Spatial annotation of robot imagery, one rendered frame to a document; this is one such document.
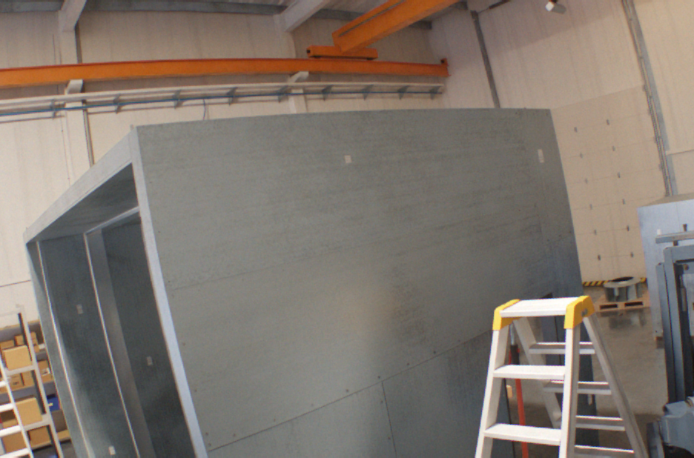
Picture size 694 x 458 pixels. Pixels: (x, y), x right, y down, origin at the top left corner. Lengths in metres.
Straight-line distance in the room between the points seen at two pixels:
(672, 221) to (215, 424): 7.54
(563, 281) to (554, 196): 0.52
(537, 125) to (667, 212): 5.38
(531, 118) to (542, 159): 0.25
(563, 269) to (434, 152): 1.26
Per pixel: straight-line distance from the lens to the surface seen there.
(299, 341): 2.12
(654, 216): 8.76
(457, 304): 2.71
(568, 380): 2.03
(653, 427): 3.85
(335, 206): 2.25
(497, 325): 2.21
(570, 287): 3.60
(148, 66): 11.11
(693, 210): 8.55
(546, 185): 3.46
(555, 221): 3.50
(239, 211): 2.02
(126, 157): 2.06
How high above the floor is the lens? 2.77
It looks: 1 degrees down
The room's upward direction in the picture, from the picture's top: 11 degrees counter-clockwise
